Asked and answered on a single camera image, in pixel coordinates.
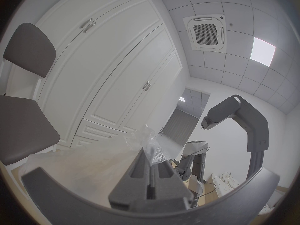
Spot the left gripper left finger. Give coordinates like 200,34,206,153
108,148,151,210

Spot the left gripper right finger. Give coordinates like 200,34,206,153
152,160,194,207

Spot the clear plastic bag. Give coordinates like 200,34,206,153
20,123,185,196

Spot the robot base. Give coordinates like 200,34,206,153
187,176,205,207

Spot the grey curtain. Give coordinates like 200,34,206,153
162,108,200,148

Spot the grey padded white chair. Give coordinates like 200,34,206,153
0,22,60,171

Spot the white wardrobe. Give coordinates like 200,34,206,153
5,0,183,152

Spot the ceiling air conditioner vent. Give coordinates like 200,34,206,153
183,14,227,53

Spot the black cable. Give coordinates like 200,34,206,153
196,182,218,199

